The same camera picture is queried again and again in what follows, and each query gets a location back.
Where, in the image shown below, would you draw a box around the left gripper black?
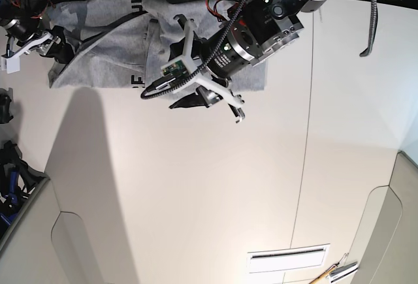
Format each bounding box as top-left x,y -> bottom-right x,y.
168,15 -> 249,123

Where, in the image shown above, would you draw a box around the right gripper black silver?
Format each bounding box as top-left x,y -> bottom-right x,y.
3,18 -> 74,65

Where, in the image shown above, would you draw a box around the grey T-shirt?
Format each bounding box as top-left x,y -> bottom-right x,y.
48,0 -> 269,93

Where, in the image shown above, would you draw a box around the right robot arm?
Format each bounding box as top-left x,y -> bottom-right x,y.
1,0 -> 74,73

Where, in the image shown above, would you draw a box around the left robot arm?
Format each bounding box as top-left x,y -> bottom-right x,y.
162,0 -> 326,122

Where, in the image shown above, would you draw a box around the black device at left edge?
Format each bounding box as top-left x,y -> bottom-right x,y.
0,89 -> 14,125

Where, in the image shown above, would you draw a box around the grey tray left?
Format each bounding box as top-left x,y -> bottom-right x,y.
0,176 -> 52,249

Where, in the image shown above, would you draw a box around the blue and black clamp tools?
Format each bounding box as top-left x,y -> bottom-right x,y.
1,140 -> 48,229

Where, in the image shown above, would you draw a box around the grey flat tool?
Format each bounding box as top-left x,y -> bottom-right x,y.
329,262 -> 359,281

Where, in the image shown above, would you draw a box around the braided camera cable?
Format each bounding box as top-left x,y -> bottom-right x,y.
140,0 -> 268,101

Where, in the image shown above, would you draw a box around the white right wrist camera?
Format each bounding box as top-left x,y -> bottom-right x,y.
1,55 -> 20,74

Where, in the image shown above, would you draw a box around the black cable loop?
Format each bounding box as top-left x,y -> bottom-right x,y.
359,0 -> 379,58

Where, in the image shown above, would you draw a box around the wooden handled tool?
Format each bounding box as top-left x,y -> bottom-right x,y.
309,264 -> 338,284

